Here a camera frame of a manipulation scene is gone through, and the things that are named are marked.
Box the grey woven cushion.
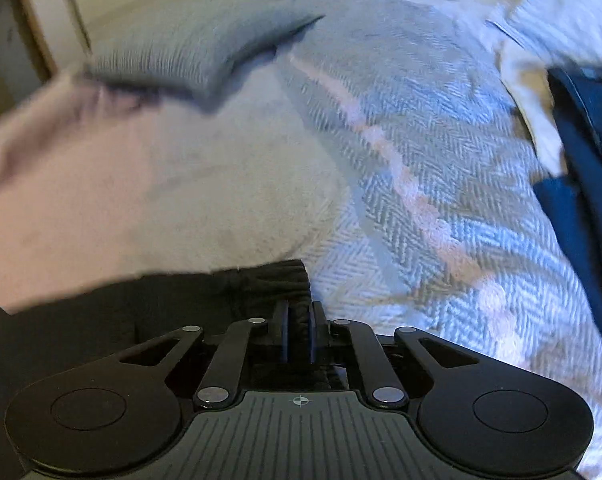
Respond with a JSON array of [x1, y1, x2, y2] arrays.
[[81, 0, 327, 113]]

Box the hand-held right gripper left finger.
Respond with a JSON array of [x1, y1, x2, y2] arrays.
[[113, 301, 295, 409]]

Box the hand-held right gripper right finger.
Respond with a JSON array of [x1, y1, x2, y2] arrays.
[[307, 301, 483, 409]]

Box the cream cloth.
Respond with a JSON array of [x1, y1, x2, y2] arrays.
[[484, 0, 572, 178]]

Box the grey herringbone blanket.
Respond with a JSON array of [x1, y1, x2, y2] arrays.
[[273, 0, 602, 480]]

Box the navy blue garment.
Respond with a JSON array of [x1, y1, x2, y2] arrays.
[[534, 67, 602, 361]]

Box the white wardrobe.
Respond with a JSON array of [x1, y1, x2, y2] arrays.
[[11, 0, 332, 76]]

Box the black pants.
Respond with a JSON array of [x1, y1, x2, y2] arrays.
[[0, 259, 354, 480]]

